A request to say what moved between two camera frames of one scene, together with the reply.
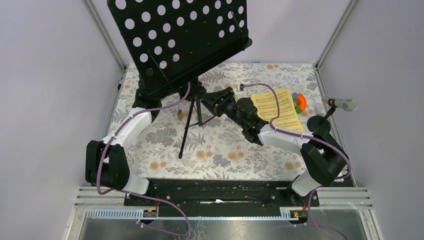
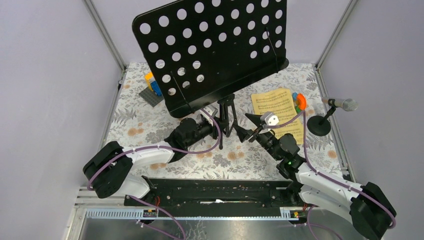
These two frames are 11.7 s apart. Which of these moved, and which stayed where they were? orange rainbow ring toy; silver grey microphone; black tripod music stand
Moved: black tripod music stand
Stayed: orange rainbow ring toy; silver grey microphone
